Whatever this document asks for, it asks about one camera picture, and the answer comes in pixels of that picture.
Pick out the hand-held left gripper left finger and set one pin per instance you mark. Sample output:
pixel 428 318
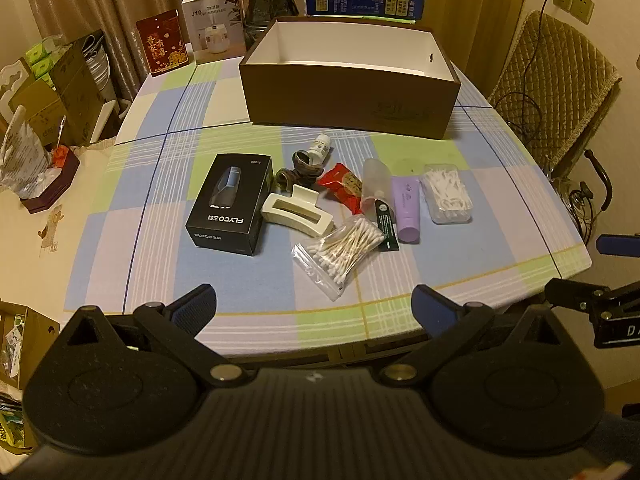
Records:
pixel 192 307

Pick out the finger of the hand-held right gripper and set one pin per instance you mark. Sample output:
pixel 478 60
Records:
pixel 575 292
pixel 620 244

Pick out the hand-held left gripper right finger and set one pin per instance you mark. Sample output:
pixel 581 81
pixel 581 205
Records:
pixel 432 307

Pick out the dark green sachet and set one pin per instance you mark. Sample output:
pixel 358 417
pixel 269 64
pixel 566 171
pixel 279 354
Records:
pixel 387 230

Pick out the purple cream tube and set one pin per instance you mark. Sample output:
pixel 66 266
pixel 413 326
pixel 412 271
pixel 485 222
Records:
pixel 406 207

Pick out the bag of cotton swabs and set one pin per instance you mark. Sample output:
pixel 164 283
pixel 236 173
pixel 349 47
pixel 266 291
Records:
pixel 340 252

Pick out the clear box of floss picks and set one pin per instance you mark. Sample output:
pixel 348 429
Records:
pixel 446 195

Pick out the black shaver box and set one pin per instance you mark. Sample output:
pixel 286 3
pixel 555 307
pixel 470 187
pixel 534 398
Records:
pixel 230 200

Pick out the cream hair claw clip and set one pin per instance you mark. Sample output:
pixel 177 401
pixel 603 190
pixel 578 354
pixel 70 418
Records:
pixel 300 216

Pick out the red snack packet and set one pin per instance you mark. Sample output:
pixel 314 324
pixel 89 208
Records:
pixel 342 185

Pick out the brown hair clip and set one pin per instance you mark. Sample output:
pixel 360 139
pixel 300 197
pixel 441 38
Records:
pixel 300 170

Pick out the white pill bottle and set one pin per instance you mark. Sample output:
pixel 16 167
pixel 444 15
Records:
pixel 318 150

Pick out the brown cardboard box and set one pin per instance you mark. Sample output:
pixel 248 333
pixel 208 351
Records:
pixel 345 95

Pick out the checked cloth covered desktop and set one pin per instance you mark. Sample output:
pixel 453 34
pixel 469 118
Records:
pixel 450 260

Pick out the chair with quilted cover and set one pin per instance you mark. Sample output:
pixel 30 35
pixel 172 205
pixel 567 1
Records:
pixel 560 85

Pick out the cardboard box of papers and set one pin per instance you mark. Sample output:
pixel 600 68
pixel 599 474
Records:
pixel 25 340

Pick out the dark red tray box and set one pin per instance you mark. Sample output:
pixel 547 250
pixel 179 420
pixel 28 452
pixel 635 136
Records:
pixel 50 190

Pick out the clear plastic bag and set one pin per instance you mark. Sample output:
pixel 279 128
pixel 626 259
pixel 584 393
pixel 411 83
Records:
pixel 22 160

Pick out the brown cardboard boxes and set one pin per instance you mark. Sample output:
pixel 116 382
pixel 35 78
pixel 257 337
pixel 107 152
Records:
pixel 65 90

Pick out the red gift box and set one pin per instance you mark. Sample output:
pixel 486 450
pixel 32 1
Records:
pixel 162 42

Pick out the golden curtain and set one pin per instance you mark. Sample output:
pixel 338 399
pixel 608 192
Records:
pixel 475 10

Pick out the white humidifier box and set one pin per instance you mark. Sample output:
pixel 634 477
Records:
pixel 214 25

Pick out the green tissue packs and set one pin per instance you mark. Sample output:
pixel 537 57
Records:
pixel 40 62

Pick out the white cutout cardboard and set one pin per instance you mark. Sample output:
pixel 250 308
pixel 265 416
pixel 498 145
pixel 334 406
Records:
pixel 12 80

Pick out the dark glass vase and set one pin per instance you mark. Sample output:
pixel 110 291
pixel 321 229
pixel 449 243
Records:
pixel 270 0

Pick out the wall socket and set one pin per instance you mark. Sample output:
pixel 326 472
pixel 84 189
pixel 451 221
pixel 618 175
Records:
pixel 574 2

